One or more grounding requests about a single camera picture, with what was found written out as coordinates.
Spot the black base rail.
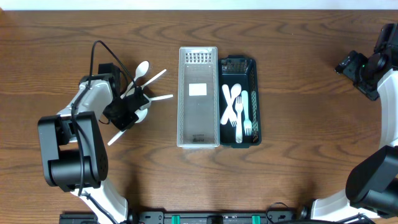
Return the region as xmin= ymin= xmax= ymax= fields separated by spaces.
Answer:
xmin=59 ymin=209 xmax=375 ymax=224

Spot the clear plastic mesh basket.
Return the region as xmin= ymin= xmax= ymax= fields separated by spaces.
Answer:
xmin=177 ymin=47 xmax=220 ymax=149

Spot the mint green plastic fork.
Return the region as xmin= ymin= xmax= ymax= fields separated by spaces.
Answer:
xmin=241 ymin=90 xmax=252 ymax=136

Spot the white plastic spoon bottom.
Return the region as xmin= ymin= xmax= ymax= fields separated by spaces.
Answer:
xmin=108 ymin=109 xmax=148 ymax=146

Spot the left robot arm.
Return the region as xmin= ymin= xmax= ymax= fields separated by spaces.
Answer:
xmin=37 ymin=70 xmax=143 ymax=223

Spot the cream plastic fork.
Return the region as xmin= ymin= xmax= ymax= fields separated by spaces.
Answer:
xmin=235 ymin=96 xmax=243 ymax=143

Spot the white plastic spoon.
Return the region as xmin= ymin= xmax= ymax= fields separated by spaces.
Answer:
xmin=126 ymin=69 xmax=167 ymax=96
xmin=139 ymin=94 xmax=173 ymax=111
xmin=108 ymin=109 xmax=148 ymax=146
xmin=121 ymin=61 xmax=149 ymax=98

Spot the pink-white plastic fork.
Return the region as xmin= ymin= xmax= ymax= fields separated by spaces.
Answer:
xmin=220 ymin=84 xmax=237 ymax=127

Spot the pink-white plastic spoon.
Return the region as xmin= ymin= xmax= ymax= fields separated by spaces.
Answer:
xmin=220 ymin=83 xmax=241 ymax=127

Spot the left black cable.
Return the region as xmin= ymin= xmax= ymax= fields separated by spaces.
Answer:
xmin=70 ymin=39 xmax=137 ymax=224

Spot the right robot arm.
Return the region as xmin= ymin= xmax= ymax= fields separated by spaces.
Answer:
xmin=300 ymin=49 xmax=397 ymax=222

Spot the black plastic mesh basket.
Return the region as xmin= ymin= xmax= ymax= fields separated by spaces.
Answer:
xmin=218 ymin=55 xmax=262 ymax=148

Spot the white plastic spoon top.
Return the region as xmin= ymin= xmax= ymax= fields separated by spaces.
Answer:
xmin=121 ymin=61 xmax=149 ymax=98

